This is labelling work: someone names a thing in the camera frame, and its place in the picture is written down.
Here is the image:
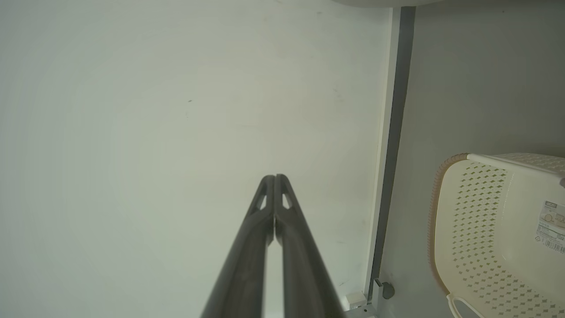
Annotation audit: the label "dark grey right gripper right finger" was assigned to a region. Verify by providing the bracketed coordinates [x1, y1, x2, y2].
[274, 174, 347, 318]

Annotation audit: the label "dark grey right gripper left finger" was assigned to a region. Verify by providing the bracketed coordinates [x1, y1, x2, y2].
[201, 175, 275, 318]

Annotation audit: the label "cream perforated laundry basket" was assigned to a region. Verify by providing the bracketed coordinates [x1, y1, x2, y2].
[427, 152, 565, 318]

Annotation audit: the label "grey and white baseboard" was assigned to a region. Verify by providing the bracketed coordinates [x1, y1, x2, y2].
[364, 6, 417, 302]

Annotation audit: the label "white barcode label sticker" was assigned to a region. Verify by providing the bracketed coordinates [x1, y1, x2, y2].
[535, 200, 565, 255]

